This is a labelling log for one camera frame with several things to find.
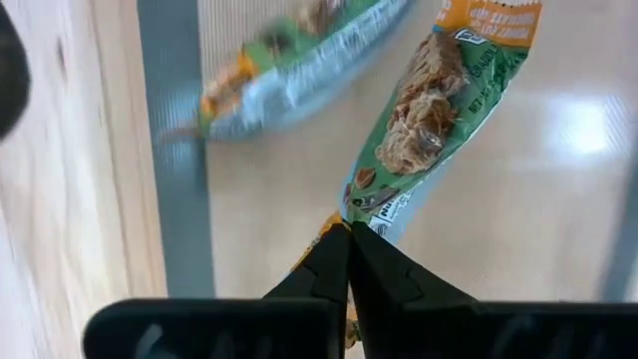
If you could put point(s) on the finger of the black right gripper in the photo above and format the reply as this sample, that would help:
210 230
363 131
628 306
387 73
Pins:
10 75

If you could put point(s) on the green orange wrapper granola bar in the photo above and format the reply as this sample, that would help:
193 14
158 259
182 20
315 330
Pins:
423 114
299 85

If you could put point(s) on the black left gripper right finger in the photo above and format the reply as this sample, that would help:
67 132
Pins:
448 329

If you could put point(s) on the brown silicone baking mat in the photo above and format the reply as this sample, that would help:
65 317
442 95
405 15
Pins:
279 214

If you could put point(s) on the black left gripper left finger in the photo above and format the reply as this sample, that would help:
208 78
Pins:
224 329

